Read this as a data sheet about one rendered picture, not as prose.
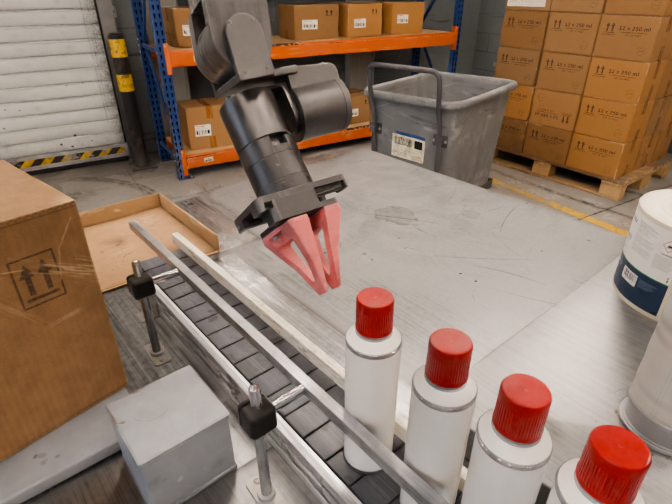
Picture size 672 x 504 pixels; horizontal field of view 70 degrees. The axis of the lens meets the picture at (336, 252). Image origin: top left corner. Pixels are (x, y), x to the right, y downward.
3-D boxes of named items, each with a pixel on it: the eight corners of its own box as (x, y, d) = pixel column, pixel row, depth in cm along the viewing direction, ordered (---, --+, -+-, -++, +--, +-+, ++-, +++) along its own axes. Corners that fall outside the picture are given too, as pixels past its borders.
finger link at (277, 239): (380, 267, 46) (340, 179, 46) (322, 294, 42) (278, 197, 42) (344, 283, 51) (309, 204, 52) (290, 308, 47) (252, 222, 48)
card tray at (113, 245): (220, 252, 100) (218, 235, 98) (89, 298, 85) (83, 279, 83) (162, 206, 119) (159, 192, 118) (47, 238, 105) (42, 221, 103)
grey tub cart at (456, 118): (421, 181, 362) (433, 44, 315) (500, 202, 328) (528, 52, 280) (349, 220, 303) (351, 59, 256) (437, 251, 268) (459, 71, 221)
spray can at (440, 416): (464, 508, 46) (500, 342, 36) (429, 544, 43) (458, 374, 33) (423, 471, 49) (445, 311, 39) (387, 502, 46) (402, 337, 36)
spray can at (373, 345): (402, 456, 51) (418, 298, 41) (366, 485, 48) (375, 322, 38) (368, 426, 54) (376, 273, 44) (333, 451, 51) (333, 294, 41)
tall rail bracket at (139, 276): (197, 342, 75) (180, 250, 66) (151, 363, 70) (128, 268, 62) (188, 332, 77) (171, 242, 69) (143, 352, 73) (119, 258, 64)
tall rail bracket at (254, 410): (316, 474, 55) (313, 365, 47) (262, 514, 51) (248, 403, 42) (299, 455, 57) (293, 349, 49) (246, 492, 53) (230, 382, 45)
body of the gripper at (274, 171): (352, 189, 47) (321, 122, 47) (263, 217, 41) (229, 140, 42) (321, 212, 52) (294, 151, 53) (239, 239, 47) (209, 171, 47)
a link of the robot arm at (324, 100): (196, 45, 49) (220, 15, 41) (294, 29, 54) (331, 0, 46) (234, 161, 51) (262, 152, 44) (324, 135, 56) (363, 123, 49)
